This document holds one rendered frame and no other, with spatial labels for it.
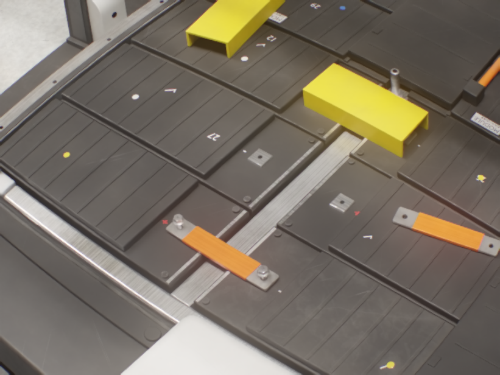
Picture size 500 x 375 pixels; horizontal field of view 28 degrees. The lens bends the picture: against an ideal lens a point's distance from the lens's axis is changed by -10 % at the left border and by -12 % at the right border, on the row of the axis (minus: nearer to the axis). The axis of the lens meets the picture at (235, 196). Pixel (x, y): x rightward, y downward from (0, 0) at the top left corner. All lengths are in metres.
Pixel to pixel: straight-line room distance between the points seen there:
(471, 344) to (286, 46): 0.58
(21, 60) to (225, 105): 1.91
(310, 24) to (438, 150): 0.31
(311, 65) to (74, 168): 0.35
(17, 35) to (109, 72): 1.91
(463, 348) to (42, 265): 0.48
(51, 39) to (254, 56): 1.88
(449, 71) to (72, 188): 0.54
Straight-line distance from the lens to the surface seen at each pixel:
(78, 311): 1.12
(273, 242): 1.29
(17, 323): 1.13
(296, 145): 1.40
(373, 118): 1.39
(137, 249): 1.31
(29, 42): 3.37
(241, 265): 1.26
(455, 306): 1.21
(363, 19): 1.58
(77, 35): 1.81
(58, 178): 1.40
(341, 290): 1.23
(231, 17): 1.55
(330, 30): 1.56
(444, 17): 1.60
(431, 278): 1.24
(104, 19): 1.73
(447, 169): 1.35
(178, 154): 1.39
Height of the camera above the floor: 1.97
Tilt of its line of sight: 47 degrees down
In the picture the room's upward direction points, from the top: 8 degrees counter-clockwise
